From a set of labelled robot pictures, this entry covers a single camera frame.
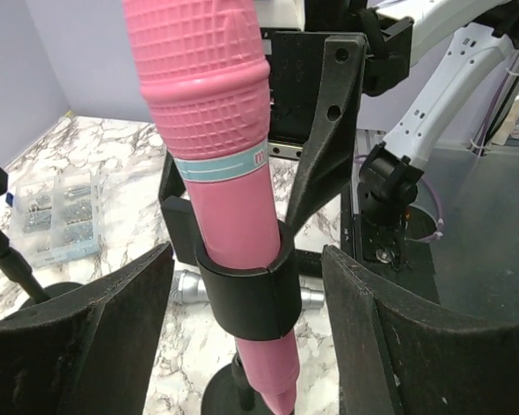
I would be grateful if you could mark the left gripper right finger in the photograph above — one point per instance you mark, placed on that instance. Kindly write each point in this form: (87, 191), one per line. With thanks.
(398, 353)

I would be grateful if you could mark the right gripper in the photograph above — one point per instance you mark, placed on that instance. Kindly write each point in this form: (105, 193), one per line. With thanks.
(315, 88)

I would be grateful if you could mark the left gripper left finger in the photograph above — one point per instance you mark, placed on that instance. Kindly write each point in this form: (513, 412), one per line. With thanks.
(91, 350)

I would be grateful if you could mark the black speckled microphone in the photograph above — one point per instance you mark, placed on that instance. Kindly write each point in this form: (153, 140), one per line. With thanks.
(309, 263)

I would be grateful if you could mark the silver microphone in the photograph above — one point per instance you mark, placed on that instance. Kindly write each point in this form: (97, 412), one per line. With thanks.
(188, 287)

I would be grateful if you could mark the black clip stand for pink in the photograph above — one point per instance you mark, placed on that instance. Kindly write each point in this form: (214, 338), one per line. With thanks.
(259, 305)

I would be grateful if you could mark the pink microphone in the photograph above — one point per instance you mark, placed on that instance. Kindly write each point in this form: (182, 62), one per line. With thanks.
(204, 76)

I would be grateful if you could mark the black round base clip stand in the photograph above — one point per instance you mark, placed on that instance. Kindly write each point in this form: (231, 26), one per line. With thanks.
(18, 270)

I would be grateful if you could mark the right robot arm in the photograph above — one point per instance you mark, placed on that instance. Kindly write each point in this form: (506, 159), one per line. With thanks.
(400, 33)

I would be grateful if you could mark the clear plastic screw box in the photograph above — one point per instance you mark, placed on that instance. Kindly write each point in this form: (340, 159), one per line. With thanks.
(56, 220)

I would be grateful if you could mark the black front mounting rail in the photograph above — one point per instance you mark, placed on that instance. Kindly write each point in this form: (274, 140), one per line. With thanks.
(400, 254)

